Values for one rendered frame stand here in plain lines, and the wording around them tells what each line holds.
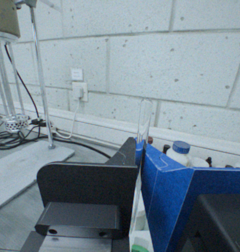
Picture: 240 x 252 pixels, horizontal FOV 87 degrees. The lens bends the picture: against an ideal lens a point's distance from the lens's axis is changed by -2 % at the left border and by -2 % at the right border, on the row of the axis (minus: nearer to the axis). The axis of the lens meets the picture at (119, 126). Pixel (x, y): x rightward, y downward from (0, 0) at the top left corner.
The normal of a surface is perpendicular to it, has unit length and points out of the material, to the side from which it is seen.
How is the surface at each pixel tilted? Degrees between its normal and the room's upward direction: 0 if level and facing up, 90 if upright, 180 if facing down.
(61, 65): 90
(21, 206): 0
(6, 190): 0
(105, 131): 90
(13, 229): 0
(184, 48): 90
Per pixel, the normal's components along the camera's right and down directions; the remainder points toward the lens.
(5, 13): 0.94, 0.17
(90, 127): -0.38, 0.32
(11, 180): 0.05, -0.93
